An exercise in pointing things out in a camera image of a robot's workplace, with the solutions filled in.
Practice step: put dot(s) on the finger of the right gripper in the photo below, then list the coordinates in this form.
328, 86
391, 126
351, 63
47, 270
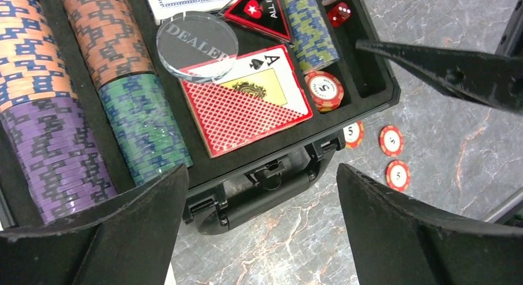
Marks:
482, 78

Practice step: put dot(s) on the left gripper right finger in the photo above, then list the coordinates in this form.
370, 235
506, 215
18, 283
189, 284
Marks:
397, 239

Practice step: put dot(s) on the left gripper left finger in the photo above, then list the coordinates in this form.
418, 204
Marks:
128, 239

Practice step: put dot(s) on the red white poker chip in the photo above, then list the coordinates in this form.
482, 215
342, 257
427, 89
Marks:
398, 175
326, 90
354, 134
391, 141

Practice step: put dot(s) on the purple poker chip roll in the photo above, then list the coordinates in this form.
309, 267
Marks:
60, 159

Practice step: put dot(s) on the black poker carrying case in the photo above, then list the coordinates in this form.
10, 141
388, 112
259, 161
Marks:
97, 97

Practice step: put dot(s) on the small red die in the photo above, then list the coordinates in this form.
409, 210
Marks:
339, 14

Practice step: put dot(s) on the green blue chip roll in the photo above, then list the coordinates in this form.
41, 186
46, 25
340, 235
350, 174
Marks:
313, 46

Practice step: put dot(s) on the pink brown chip roll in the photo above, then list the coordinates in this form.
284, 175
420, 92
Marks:
32, 66

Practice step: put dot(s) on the clear round disc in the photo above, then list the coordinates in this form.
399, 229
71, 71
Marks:
196, 46

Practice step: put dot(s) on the brown 100 chip roll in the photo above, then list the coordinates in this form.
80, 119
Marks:
109, 38

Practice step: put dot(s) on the teal poker chip roll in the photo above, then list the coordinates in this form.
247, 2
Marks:
144, 126

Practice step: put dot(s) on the red playing card deck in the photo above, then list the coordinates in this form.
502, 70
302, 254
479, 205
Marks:
260, 96

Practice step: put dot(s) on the blue playing card deck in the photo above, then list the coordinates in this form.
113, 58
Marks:
164, 9

